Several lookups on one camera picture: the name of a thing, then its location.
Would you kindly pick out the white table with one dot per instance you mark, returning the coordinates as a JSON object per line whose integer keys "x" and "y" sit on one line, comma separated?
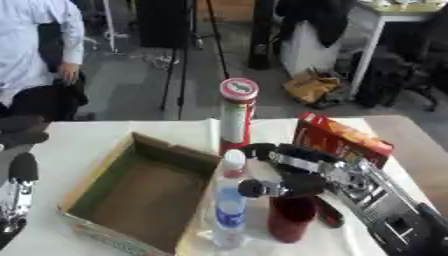
{"x": 373, "y": 36}

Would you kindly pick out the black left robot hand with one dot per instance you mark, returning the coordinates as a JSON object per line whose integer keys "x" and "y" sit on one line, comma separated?
{"x": 22, "y": 166}

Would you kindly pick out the tall red chips can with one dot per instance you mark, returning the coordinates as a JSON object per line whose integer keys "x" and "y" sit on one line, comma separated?
{"x": 236, "y": 120}

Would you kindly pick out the dark red cup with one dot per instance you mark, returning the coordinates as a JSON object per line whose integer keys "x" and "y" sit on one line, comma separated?
{"x": 290, "y": 220}

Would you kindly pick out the clear plastic water bottle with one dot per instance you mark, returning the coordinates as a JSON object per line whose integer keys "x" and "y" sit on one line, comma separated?
{"x": 229, "y": 213}

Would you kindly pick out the black tripod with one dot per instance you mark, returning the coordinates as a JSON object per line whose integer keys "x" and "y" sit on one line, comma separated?
{"x": 182, "y": 66}

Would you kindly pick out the black office chair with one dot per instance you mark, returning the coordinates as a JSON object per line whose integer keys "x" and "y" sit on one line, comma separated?
{"x": 408, "y": 73}

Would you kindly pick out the open tan cardboard box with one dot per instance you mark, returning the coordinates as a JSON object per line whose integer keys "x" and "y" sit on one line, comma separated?
{"x": 146, "y": 196}

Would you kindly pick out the person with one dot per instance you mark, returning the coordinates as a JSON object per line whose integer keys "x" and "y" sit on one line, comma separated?
{"x": 29, "y": 40}

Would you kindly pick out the red snack box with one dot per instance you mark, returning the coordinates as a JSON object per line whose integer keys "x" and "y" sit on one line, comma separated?
{"x": 338, "y": 136}

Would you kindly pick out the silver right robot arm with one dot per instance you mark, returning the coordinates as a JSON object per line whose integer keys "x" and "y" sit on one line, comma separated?
{"x": 379, "y": 200}

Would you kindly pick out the black jacket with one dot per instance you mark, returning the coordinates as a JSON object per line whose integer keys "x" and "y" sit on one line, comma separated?
{"x": 315, "y": 20}

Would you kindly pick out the brown bag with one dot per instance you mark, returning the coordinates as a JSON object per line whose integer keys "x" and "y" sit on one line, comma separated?
{"x": 312, "y": 88}

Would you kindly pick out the black cabinet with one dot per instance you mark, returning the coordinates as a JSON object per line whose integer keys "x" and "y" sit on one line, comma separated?
{"x": 165, "y": 23}

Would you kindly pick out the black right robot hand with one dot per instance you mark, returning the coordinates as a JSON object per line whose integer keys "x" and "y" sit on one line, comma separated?
{"x": 303, "y": 185}

